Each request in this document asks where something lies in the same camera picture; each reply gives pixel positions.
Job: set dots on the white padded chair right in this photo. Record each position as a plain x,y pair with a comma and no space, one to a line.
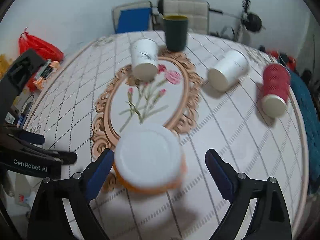
197,12

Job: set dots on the patterned floral tablecloth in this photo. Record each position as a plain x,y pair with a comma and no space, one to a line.
93,101

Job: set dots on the white paper cup left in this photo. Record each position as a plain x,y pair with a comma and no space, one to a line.
144,59

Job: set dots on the yellow snack bag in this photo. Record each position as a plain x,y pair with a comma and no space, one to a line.
5,64

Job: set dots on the white weight bench rack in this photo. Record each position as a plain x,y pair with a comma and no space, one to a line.
236,32

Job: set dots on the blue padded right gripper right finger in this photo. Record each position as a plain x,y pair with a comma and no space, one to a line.
270,218

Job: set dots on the white paper cup right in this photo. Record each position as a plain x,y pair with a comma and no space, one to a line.
228,70

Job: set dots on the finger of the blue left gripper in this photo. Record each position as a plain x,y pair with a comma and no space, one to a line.
30,137

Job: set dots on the dark green cup yellow inside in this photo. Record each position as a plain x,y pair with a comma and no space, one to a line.
175,29

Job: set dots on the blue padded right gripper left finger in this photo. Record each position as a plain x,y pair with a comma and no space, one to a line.
48,219

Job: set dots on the orange snack package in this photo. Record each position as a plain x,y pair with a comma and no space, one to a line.
45,73

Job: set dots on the orange and white paper cup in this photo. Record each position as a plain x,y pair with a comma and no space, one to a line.
149,159

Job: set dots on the red corrugated paper cup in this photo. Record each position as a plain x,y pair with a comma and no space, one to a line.
276,84

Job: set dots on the red plastic bag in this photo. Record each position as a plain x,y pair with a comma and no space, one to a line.
44,49

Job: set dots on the red bag on floor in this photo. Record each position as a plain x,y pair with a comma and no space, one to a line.
288,61

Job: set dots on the teal quilted blanket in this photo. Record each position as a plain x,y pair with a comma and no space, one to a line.
311,123

